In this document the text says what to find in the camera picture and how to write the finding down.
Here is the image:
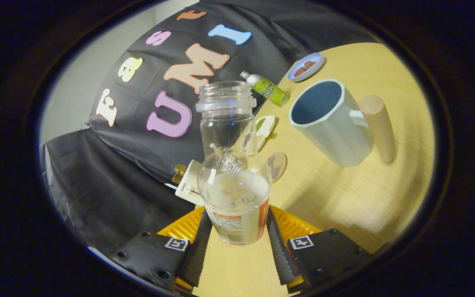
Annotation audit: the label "green soda bottle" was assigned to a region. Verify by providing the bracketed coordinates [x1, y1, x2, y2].
[240, 71, 291, 108]

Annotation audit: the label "white cup wooden handle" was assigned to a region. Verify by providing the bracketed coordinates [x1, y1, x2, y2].
[289, 79, 397, 168]

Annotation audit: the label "wooden table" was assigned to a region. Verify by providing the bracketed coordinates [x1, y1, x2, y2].
[191, 42, 435, 297]

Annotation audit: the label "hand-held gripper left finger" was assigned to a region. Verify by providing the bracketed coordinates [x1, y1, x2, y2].
[112, 205, 214, 295]

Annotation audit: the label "brown snack pieces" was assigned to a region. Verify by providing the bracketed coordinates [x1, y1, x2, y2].
[294, 61, 317, 78]

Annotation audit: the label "small blue plate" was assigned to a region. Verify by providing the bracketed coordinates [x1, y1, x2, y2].
[287, 52, 325, 83]

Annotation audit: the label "clear juice bottle orange label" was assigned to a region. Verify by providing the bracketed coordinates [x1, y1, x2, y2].
[195, 81, 273, 247]

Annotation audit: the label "black backdrop cloth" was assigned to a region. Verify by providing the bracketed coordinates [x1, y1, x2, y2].
[40, 0, 381, 257]

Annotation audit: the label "white leaf-print dish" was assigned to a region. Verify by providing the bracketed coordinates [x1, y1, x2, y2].
[244, 115, 277, 152]

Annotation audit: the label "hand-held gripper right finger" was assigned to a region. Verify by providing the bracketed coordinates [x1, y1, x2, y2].
[265, 204, 372, 294]

